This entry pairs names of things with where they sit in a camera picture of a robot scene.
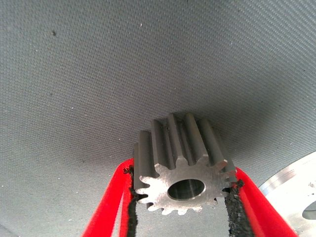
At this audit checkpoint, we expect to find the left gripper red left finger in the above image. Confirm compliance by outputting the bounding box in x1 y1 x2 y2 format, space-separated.
80 158 139 237

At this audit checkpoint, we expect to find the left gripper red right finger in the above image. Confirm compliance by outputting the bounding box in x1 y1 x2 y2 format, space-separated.
223 166 299 237

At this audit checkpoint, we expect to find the small steel planetary gear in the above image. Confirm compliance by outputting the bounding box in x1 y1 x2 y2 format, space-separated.
133 112 237 216

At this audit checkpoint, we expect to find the round metal carrier plate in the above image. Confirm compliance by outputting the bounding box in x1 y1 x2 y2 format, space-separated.
259 151 316 237

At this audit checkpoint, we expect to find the dark grey table cloth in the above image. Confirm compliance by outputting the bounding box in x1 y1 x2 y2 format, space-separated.
0 0 316 237

